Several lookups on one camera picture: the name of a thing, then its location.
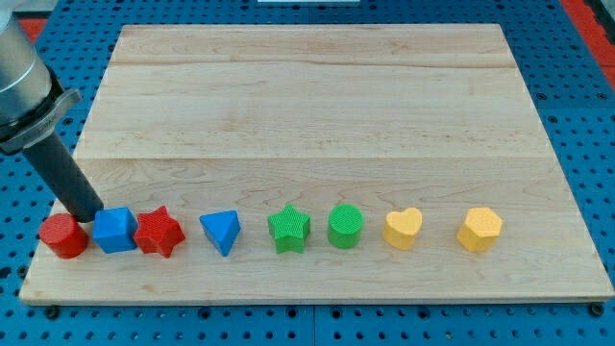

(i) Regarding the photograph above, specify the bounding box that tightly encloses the green cylinder block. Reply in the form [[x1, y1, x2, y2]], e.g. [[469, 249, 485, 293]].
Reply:
[[328, 204, 364, 249]]

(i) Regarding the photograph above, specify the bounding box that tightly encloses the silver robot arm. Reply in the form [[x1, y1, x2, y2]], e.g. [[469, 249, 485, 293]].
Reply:
[[1, 0, 82, 155]]

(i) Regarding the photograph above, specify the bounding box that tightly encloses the red cylinder block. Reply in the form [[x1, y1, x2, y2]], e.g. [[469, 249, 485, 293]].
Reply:
[[38, 213, 89, 260]]

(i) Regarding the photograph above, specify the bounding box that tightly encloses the yellow hexagon block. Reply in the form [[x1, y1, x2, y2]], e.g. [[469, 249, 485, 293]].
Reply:
[[456, 207, 504, 253]]

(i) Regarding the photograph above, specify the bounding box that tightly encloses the blue triangle block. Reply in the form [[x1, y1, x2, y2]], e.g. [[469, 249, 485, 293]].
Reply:
[[199, 210, 240, 257]]

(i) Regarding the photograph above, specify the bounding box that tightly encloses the blue cube block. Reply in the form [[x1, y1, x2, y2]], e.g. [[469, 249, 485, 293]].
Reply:
[[92, 207, 138, 254]]

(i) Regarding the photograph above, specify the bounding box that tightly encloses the green star block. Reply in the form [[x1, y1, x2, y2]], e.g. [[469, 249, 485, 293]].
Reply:
[[267, 204, 311, 254]]

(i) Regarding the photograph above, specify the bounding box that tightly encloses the light wooden board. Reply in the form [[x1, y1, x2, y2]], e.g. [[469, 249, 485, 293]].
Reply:
[[19, 24, 614, 306]]

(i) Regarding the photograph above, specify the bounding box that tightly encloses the red star block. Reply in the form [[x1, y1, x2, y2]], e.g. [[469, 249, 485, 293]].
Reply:
[[134, 206, 185, 259]]

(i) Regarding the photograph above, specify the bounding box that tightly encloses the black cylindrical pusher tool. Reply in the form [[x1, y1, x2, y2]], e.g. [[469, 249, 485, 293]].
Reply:
[[23, 133, 104, 223]]

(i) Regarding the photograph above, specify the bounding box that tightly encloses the yellow heart block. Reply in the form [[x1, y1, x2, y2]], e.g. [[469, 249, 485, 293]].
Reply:
[[382, 208, 423, 250]]

